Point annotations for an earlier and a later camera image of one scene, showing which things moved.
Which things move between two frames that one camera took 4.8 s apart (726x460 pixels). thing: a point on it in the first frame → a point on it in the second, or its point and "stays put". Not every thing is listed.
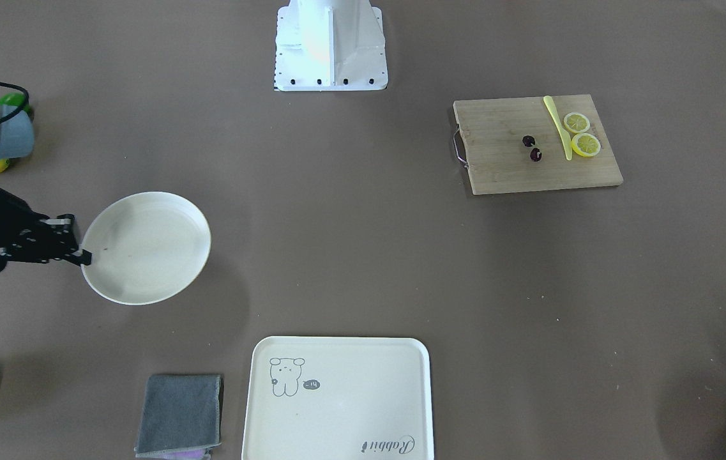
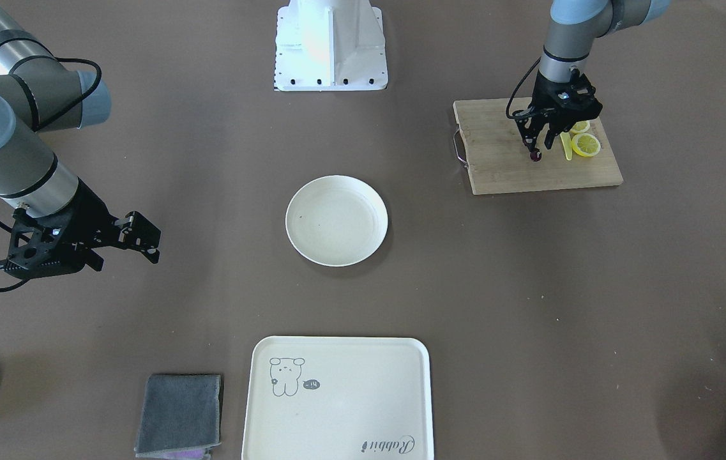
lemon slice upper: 576,122 stays put
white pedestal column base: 330,45 stays put
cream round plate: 145,248 → 336,220
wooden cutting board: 492,131 stays put
